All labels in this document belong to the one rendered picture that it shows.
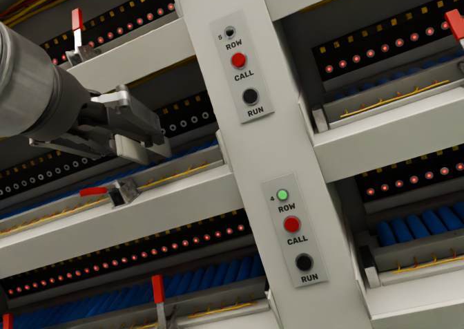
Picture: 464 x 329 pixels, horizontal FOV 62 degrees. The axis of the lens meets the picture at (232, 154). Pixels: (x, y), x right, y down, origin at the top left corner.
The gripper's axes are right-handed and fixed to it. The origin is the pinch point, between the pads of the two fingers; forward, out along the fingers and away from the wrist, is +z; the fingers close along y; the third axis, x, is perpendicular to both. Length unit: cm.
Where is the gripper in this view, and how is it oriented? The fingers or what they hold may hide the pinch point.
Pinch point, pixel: (145, 146)
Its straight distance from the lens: 55.3
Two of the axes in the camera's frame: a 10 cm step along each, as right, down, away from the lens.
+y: -9.1, 3.1, 2.7
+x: 2.2, 9.2, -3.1
